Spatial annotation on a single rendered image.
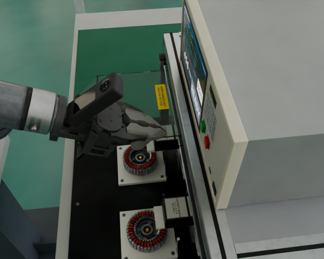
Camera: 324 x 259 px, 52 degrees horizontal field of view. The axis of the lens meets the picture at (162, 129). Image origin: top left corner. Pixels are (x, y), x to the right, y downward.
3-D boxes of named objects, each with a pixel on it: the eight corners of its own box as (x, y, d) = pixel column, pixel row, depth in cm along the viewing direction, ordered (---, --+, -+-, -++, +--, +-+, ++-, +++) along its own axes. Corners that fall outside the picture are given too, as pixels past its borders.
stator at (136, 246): (128, 255, 89) (127, 251, 86) (126, 217, 96) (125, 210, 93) (169, 251, 90) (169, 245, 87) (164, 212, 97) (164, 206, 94)
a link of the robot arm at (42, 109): (34, 78, 56) (28, 113, 51) (62, 85, 58) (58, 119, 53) (27, 107, 61) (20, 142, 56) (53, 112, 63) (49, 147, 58)
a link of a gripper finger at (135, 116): (154, 134, 71) (113, 126, 67) (166, 117, 67) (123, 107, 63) (156, 146, 69) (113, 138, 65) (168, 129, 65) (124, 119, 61)
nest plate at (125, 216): (122, 265, 89) (121, 263, 88) (120, 213, 98) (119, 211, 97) (177, 258, 90) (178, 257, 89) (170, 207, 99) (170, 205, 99)
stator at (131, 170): (126, 179, 104) (125, 173, 101) (121, 151, 111) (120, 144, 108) (161, 172, 106) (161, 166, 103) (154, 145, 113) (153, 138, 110)
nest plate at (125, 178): (119, 186, 104) (118, 184, 103) (117, 148, 114) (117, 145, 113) (166, 181, 105) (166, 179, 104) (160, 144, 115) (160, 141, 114)
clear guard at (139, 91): (76, 160, 82) (72, 145, 78) (80, 92, 97) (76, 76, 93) (207, 147, 85) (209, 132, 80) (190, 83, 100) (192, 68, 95)
